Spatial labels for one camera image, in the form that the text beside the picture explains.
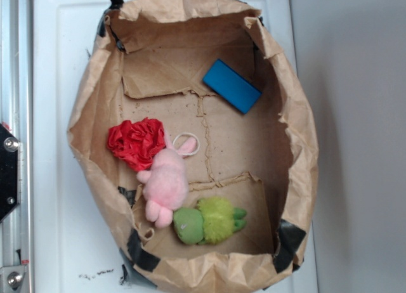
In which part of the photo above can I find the pink plush bunny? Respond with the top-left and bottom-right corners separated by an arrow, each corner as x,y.
136,133 -> 200,228

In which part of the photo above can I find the blue rectangular block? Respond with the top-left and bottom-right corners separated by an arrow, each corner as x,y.
202,59 -> 262,114

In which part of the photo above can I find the red crumpled cloth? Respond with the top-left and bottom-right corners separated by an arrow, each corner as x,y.
107,118 -> 166,172

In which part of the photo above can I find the green plush turtle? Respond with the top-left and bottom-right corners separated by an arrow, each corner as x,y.
173,196 -> 247,245

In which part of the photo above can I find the brown paper bag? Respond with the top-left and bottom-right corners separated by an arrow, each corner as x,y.
68,0 -> 318,292

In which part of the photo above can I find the black mounting bracket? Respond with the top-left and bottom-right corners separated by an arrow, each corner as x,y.
0,124 -> 20,222

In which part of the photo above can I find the aluminium frame rail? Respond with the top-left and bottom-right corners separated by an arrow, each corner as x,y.
1,0 -> 34,292

